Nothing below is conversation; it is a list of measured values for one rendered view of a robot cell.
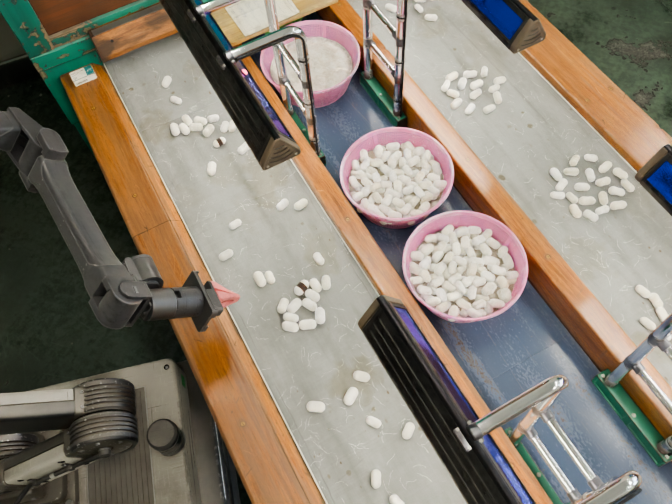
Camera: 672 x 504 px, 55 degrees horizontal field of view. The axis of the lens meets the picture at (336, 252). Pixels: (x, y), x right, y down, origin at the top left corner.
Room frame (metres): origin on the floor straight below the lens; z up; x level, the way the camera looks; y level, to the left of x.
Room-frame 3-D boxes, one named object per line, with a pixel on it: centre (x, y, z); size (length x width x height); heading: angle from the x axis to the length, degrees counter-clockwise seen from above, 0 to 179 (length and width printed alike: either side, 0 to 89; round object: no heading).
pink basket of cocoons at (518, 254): (0.62, -0.27, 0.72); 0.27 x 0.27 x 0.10
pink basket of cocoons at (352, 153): (0.88, -0.16, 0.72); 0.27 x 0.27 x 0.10
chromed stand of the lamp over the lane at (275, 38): (1.04, 0.13, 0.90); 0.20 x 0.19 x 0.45; 23
